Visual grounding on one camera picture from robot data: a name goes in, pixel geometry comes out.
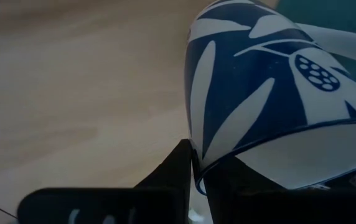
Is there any blue white leaf pattern mug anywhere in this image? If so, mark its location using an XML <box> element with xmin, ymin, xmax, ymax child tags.
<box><xmin>184</xmin><ymin>0</ymin><xmax>356</xmax><ymax>195</ymax></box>

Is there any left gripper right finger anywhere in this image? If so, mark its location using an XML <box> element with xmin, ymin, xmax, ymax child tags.
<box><xmin>202</xmin><ymin>155</ymin><xmax>356</xmax><ymax>224</ymax></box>

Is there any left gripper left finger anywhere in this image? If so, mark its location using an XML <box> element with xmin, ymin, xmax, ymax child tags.
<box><xmin>17</xmin><ymin>138</ymin><xmax>193</xmax><ymax>224</ymax></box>

